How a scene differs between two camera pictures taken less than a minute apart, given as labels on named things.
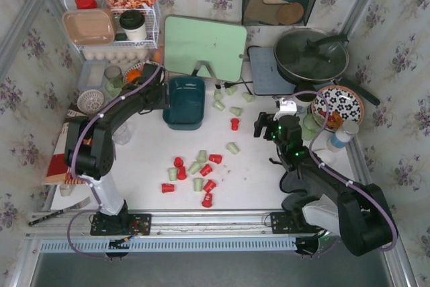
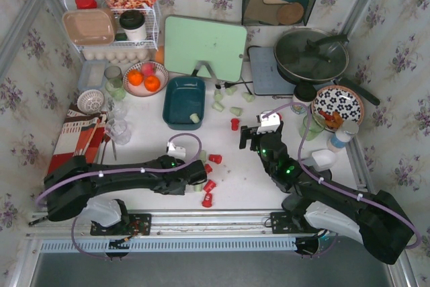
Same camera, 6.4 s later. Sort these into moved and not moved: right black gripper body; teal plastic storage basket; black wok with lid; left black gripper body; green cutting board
Moved: right black gripper body; left black gripper body
Not moved: green cutting board; teal plastic storage basket; black wok with lid
